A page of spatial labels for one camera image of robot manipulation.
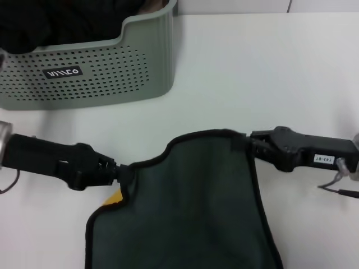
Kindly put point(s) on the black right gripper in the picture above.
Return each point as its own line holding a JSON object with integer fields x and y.
{"x": 308, "y": 151}

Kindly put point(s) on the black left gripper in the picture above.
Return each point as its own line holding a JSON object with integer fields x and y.
{"x": 56, "y": 159}

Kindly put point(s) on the green and yellow towel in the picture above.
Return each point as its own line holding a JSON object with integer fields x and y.
{"x": 190, "y": 210}

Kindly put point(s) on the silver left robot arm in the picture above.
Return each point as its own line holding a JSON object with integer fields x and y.
{"x": 4, "y": 140}

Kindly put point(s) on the sage green perforated storage box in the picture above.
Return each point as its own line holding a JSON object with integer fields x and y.
{"x": 112, "y": 70}

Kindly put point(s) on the black cloth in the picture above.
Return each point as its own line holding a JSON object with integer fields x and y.
{"x": 56, "y": 22}

